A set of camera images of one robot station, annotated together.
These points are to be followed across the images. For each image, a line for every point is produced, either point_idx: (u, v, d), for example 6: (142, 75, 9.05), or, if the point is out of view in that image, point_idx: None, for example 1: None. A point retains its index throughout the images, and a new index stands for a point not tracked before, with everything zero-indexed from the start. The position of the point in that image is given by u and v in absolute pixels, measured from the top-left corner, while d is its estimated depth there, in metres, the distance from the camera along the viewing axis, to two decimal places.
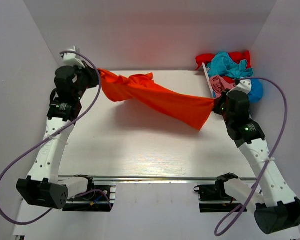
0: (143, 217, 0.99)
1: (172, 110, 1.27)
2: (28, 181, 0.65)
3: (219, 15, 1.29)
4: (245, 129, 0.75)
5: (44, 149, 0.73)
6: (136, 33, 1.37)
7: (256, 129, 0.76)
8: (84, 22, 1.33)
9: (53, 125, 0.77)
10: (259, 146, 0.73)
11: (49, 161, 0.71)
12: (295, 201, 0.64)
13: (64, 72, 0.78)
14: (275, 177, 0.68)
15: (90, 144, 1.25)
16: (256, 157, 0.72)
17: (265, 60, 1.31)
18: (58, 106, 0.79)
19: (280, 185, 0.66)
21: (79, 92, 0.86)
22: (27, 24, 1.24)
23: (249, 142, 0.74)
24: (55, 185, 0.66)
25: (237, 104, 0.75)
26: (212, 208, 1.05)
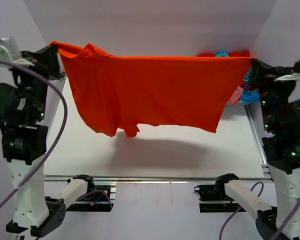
0: (143, 218, 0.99)
1: (179, 100, 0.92)
2: (18, 228, 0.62)
3: (220, 14, 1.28)
4: (291, 154, 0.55)
5: (19, 196, 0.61)
6: (136, 33, 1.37)
7: None
8: (84, 22, 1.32)
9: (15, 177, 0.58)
10: (298, 178, 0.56)
11: (30, 209, 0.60)
12: None
13: (0, 101, 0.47)
14: None
15: (90, 144, 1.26)
16: (290, 189, 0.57)
17: (265, 60, 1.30)
18: (11, 144, 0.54)
19: None
21: (39, 109, 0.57)
22: (27, 23, 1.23)
23: (290, 172, 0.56)
24: (48, 221, 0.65)
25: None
26: (212, 208, 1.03)
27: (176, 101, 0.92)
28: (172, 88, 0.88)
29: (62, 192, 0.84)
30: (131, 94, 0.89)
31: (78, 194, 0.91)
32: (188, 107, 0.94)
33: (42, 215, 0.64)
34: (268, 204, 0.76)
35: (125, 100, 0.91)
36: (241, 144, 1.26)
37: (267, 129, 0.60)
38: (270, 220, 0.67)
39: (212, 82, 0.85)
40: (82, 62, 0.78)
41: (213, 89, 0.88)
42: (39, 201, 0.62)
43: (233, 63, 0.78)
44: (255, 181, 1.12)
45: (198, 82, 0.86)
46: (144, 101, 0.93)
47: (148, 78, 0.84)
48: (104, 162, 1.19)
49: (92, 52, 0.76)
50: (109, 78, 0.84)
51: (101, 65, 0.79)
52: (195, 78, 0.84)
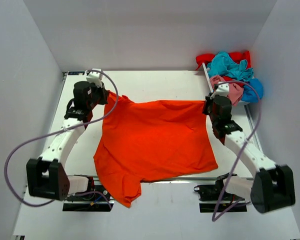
0: (143, 216, 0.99)
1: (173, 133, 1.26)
2: (38, 161, 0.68)
3: (220, 15, 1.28)
4: (225, 126, 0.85)
5: (58, 138, 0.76)
6: (136, 34, 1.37)
7: (236, 126, 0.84)
8: (83, 22, 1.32)
9: (68, 121, 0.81)
10: (237, 135, 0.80)
11: (61, 147, 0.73)
12: (275, 168, 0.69)
13: (82, 84, 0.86)
14: (255, 151, 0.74)
15: (88, 144, 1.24)
16: (252, 160, 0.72)
17: (265, 60, 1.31)
18: (74, 111, 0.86)
19: (260, 156, 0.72)
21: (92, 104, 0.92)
22: (28, 24, 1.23)
23: (229, 133, 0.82)
24: (63, 169, 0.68)
25: (221, 108, 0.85)
26: (212, 208, 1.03)
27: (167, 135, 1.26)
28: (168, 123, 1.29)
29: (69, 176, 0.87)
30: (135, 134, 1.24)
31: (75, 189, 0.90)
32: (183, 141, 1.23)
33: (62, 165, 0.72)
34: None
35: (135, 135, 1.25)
36: None
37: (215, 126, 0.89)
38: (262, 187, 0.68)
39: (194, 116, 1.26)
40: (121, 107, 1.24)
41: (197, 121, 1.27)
42: (67, 151, 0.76)
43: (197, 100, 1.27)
44: None
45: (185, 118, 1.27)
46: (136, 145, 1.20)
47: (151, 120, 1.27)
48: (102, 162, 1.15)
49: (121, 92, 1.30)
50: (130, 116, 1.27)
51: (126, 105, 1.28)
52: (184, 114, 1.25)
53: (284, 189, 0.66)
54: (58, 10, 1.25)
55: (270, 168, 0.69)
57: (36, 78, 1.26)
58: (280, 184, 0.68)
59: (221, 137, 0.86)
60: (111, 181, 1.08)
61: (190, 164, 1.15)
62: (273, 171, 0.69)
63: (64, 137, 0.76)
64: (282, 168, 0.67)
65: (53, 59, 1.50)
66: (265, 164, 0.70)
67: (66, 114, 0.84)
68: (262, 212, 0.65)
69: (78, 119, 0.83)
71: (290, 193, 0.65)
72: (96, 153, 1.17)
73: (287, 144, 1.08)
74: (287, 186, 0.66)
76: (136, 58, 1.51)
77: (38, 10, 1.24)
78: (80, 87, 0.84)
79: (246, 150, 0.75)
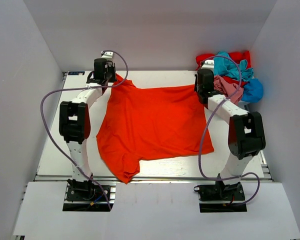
0: (143, 216, 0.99)
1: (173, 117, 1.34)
2: (69, 103, 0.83)
3: (220, 15, 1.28)
4: (209, 92, 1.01)
5: (83, 93, 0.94)
6: (136, 34, 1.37)
7: (217, 91, 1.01)
8: (83, 22, 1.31)
9: (90, 85, 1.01)
10: (218, 97, 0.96)
11: (86, 96, 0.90)
12: (247, 114, 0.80)
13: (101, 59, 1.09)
14: (230, 105, 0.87)
15: (89, 143, 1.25)
16: (229, 111, 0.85)
17: (265, 60, 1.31)
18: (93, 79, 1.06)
19: (235, 108, 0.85)
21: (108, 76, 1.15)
22: (28, 24, 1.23)
23: (211, 96, 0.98)
24: (87, 112, 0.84)
25: (203, 76, 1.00)
26: (212, 208, 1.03)
27: (166, 119, 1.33)
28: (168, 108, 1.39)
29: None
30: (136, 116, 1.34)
31: (79, 172, 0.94)
32: (181, 125, 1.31)
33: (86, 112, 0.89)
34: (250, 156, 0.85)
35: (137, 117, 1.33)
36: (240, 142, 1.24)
37: (202, 93, 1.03)
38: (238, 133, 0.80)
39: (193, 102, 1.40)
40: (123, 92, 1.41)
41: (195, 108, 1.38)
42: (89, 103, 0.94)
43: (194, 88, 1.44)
44: (254, 181, 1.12)
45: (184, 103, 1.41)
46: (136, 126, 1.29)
47: (151, 106, 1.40)
48: (103, 166, 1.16)
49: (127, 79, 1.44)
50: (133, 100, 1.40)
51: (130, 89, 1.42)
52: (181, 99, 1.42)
53: (255, 132, 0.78)
54: (58, 10, 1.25)
55: (243, 115, 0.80)
57: (36, 78, 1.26)
58: (252, 129, 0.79)
59: (204, 103, 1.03)
60: (111, 158, 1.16)
61: (187, 147, 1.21)
62: (246, 119, 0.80)
63: (88, 92, 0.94)
64: (253, 114, 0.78)
65: (53, 59, 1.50)
66: (239, 112, 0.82)
67: (88, 82, 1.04)
68: (239, 154, 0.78)
69: (98, 83, 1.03)
71: (260, 134, 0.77)
72: (99, 133, 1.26)
73: (287, 144, 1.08)
74: (257, 129, 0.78)
76: (135, 58, 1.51)
77: (38, 10, 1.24)
78: (99, 61, 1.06)
79: (225, 104, 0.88)
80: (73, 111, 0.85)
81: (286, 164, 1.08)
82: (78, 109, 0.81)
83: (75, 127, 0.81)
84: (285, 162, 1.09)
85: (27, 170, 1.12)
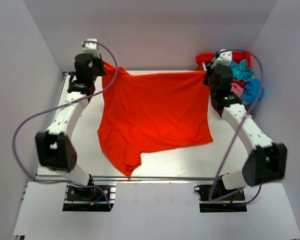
0: (143, 216, 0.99)
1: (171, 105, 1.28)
2: (45, 134, 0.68)
3: (220, 15, 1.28)
4: (225, 98, 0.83)
5: (62, 112, 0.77)
6: (136, 34, 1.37)
7: (235, 98, 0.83)
8: (83, 22, 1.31)
9: (71, 95, 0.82)
10: (236, 108, 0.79)
11: (67, 120, 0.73)
12: (272, 145, 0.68)
13: (83, 57, 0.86)
14: (252, 127, 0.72)
15: (89, 143, 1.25)
16: (250, 136, 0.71)
17: (265, 60, 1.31)
18: (77, 85, 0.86)
19: (257, 133, 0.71)
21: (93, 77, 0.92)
22: (28, 24, 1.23)
23: (228, 106, 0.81)
24: (69, 143, 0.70)
25: (221, 78, 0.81)
26: (212, 208, 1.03)
27: (164, 107, 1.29)
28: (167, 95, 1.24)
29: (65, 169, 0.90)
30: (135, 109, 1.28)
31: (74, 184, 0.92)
32: (180, 113, 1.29)
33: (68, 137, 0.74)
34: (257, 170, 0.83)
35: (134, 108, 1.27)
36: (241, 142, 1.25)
37: (212, 95, 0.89)
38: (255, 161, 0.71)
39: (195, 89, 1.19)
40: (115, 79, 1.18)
41: (198, 94, 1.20)
42: (72, 123, 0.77)
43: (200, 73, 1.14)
44: None
45: (185, 89, 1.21)
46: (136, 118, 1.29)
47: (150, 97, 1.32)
48: (103, 167, 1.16)
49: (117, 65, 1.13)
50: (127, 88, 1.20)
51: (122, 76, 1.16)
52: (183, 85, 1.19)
53: (277, 166, 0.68)
54: (58, 10, 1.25)
55: (265, 147, 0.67)
57: (36, 78, 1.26)
58: (274, 160, 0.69)
59: (219, 109, 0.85)
60: (113, 152, 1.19)
61: (187, 138, 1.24)
62: (269, 149, 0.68)
63: (69, 110, 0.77)
64: (279, 146, 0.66)
65: (53, 59, 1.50)
66: (262, 140, 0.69)
67: (70, 89, 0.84)
68: (252, 184, 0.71)
69: (81, 92, 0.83)
71: (281, 169, 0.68)
72: (100, 128, 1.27)
73: (287, 144, 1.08)
74: (279, 164, 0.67)
76: (135, 58, 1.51)
77: (38, 10, 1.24)
78: (81, 61, 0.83)
79: (244, 126, 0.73)
80: (52, 141, 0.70)
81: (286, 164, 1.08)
82: (57, 145, 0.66)
83: (58, 161, 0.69)
84: None
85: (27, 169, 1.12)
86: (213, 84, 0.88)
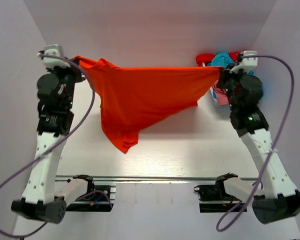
0: (143, 216, 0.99)
1: (170, 96, 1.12)
2: (23, 205, 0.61)
3: (220, 15, 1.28)
4: (249, 119, 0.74)
5: (35, 170, 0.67)
6: (136, 34, 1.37)
7: (260, 118, 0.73)
8: (83, 22, 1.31)
9: (43, 140, 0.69)
10: (261, 137, 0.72)
11: (43, 181, 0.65)
12: (295, 194, 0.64)
13: (48, 83, 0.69)
14: (277, 169, 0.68)
15: (89, 143, 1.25)
16: (272, 179, 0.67)
17: (265, 60, 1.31)
18: (47, 119, 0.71)
19: (281, 178, 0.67)
21: (69, 98, 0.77)
22: (28, 24, 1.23)
23: (252, 132, 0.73)
24: (50, 205, 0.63)
25: (249, 94, 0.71)
26: (212, 208, 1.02)
27: (161, 98, 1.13)
28: (167, 87, 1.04)
29: (62, 190, 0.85)
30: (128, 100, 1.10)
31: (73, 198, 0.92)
32: (175, 99, 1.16)
33: (49, 196, 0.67)
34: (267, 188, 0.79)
35: (126, 101, 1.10)
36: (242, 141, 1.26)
37: (231, 108, 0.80)
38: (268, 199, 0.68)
39: (201, 81, 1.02)
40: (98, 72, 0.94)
41: (199, 85, 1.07)
42: (49, 180, 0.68)
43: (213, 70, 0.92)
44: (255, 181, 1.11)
45: (190, 81, 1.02)
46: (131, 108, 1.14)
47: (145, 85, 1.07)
48: (103, 167, 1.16)
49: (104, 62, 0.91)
50: (118, 83, 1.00)
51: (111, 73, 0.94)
52: (188, 79, 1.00)
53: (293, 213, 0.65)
54: (58, 10, 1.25)
55: (289, 196, 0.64)
57: (36, 78, 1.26)
58: None
59: (239, 128, 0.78)
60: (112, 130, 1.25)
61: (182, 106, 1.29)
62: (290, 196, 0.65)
63: (43, 166, 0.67)
64: None
65: None
66: (285, 188, 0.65)
67: (39, 128, 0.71)
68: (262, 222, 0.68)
69: (55, 134, 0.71)
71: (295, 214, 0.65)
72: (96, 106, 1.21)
73: (287, 144, 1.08)
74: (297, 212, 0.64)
76: (135, 58, 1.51)
77: (38, 10, 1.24)
78: (46, 91, 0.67)
79: (269, 167, 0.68)
80: None
81: (286, 164, 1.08)
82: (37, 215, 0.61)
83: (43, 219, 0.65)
84: (285, 162, 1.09)
85: (27, 169, 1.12)
86: (236, 98, 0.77)
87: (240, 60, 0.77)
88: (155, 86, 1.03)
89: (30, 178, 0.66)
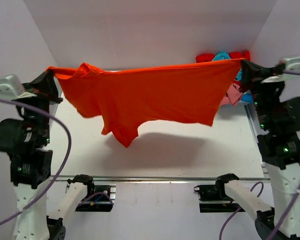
0: (143, 217, 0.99)
1: (178, 99, 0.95)
2: None
3: (220, 15, 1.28)
4: (284, 149, 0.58)
5: (23, 220, 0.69)
6: (136, 34, 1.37)
7: (298, 150, 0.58)
8: (83, 22, 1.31)
9: (21, 195, 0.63)
10: (291, 172, 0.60)
11: (31, 232, 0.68)
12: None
13: (9, 135, 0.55)
14: (298, 210, 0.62)
15: (89, 144, 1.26)
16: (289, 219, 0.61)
17: (265, 60, 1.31)
18: (19, 169, 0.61)
19: (299, 218, 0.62)
21: (44, 135, 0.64)
22: (28, 24, 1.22)
23: (283, 167, 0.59)
24: None
25: (292, 124, 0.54)
26: (211, 208, 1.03)
27: (166, 100, 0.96)
28: (174, 89, 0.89)
29: (60, 207, 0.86)
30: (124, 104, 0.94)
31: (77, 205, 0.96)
32: (185, 105, 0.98)
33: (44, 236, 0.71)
34: (267, 204, 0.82)
35: (125, 108, 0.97)
36: (242, 141, 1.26)
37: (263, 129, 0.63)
38: (269, 221, 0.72)
39: (216, 80, 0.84)
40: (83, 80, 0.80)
41: (214, 88, 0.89)
42: (40, 224, 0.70)
43: (231, 64, 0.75)
44: (255, 181, 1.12)
45: (202, 83, 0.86)
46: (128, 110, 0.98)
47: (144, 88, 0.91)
48: (103, 167, 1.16)
49: (87, 70, 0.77)
50: (110, 90, 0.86)
51: (99, 80, 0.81)
52: (200, 77, 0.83)
53: None
54: (58, 10, 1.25)
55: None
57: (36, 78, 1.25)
58: None
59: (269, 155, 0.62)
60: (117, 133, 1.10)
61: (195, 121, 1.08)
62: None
63: (29, 217, 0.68)
64: None
65: (52, 59, 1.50)
66: None
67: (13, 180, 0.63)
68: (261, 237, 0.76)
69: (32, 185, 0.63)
71: None
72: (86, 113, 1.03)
73: None
74: None
76: (136, 58, 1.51)
77: (38, 10, 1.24)
78: (8, 146, 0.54)
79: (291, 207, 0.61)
80: None
81: None
82: None
83: None
84: None
85: None
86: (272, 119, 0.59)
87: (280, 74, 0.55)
88: (158, 88, 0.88)
89: (20, 226, 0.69)
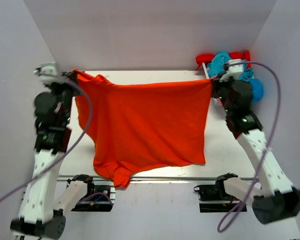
0: (143, 218, 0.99)
1: (170, 123, 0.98)
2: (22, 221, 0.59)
3: (221, 14, 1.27)
4: (243, 121, 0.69)
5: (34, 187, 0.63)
6: (137, 34, 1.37)
7: (254, 120, 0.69)
8: (83, 22, 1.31)
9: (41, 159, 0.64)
10: (257, 136, 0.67)
11: (42, 200, 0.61)
12: (292, 190, 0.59)
13: (45, 101, 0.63)
14: (273, 167, 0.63)
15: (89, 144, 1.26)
16: (268, 177, 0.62)
17: (265, 60, 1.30)
18: (45, 137, 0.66)
19: (277, 175, 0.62)
21: (67, 114, 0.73)
22: (27, 24, 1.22)
23: (247, 133, 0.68)
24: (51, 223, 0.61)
25: (240, 98, 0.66)
26: (212, 208, 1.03)
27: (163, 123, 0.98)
28: (164, 109, 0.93)
29: (61, 199, 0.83)
30: (126, 123, 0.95)
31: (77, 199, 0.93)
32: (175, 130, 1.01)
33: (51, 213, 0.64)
34: None
35: (123, 128, 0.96)
36: None
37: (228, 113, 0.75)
38: None
39: (196, 101, 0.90)
40: (94, 89, 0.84)
41: (193, 108, 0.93)
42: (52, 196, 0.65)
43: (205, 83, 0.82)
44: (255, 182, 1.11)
45: (186, 102, 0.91)
46: (128, 130, 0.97)
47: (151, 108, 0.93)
48: None
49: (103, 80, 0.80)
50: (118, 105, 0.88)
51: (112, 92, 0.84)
52: (181, 98, 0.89)
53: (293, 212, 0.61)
54: (58, 10, 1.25)
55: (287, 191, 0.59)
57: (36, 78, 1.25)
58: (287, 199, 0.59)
59: (235, 130, 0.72)
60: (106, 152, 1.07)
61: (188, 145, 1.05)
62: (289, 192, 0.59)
63: (42, 185, 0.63)
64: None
65: (52, 59, 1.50)
66: (281, 183, 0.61)
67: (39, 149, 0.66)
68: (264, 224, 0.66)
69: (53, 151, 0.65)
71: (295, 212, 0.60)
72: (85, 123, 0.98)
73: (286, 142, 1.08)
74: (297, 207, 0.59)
76: (136, 58, 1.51)
77: (37, 9, 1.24)
78: (43, 109, 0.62)
79: (265, 165, 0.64)
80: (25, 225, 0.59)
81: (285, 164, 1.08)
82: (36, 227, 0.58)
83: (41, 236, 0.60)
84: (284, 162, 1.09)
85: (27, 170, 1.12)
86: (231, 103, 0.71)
87: (227, 69, 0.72)
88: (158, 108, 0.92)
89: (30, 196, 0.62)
